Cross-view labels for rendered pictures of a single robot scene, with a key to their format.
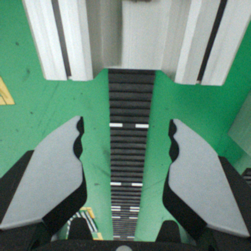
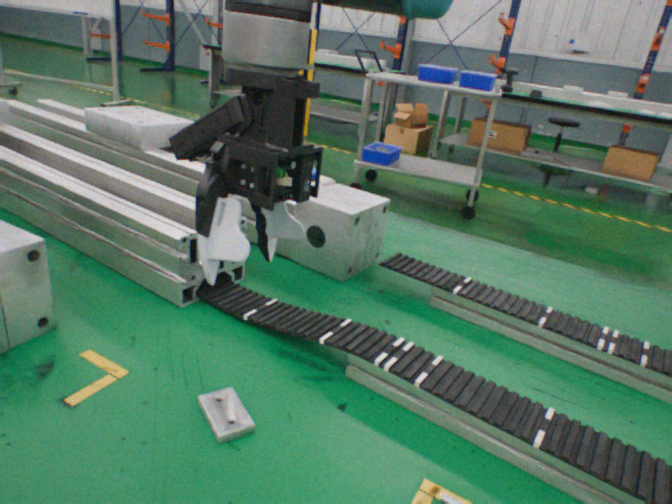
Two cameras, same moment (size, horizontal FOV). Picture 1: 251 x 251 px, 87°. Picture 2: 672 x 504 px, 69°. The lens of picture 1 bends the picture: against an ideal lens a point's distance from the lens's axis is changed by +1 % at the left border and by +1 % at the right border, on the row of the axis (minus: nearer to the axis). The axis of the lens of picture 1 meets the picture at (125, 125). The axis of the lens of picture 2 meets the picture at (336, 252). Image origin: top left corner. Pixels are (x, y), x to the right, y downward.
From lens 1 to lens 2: 0.55 m
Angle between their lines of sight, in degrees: 86
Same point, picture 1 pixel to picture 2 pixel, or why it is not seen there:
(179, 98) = (274, 288)
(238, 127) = (332, 269)
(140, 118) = (262, 300)
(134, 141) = (283, 312)
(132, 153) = (297, 317)
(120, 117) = (246, 308)
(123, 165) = (306, 325)
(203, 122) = (315, 287)
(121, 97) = (231, 302)
